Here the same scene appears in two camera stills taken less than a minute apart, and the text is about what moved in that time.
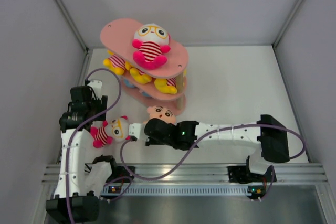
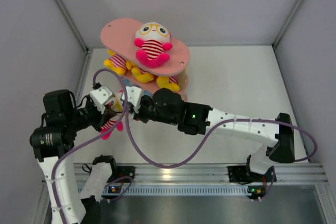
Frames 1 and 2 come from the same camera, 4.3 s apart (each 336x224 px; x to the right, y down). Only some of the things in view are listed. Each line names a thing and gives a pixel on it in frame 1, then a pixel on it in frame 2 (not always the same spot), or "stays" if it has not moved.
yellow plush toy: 139,77 stays
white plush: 116,129 to 116,106
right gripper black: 152,141 to 139,116
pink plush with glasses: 151,40 stays
